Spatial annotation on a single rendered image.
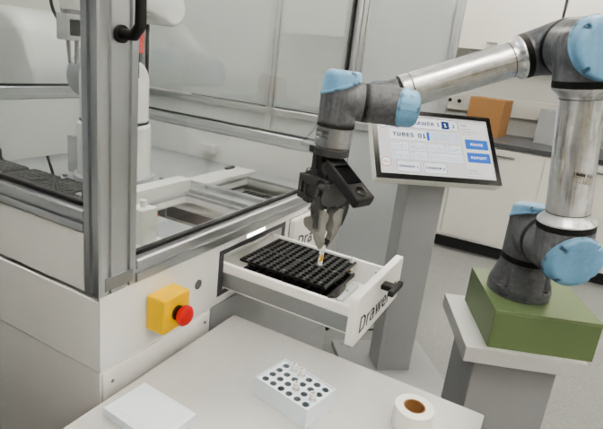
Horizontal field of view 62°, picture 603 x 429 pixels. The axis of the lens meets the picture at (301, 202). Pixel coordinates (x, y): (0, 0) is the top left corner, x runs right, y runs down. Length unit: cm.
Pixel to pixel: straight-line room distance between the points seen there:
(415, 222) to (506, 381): 91
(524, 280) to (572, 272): 17
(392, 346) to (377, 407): 136
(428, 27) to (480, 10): 165
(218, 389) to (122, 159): 45
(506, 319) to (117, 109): 94
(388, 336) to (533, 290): 111
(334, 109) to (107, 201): 44
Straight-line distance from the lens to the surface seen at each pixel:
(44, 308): 104
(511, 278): 132
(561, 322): 131
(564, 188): 114
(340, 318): 104
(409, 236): 213
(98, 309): 92
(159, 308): 97
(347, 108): 97
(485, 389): 139
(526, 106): 460
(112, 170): 84
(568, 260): 116
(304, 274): 113
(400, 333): 233
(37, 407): 120
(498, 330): 128
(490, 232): 410
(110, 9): 82
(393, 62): 276
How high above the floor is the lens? 137
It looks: 17 degrees down
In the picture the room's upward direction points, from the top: 7 degrees clockwise
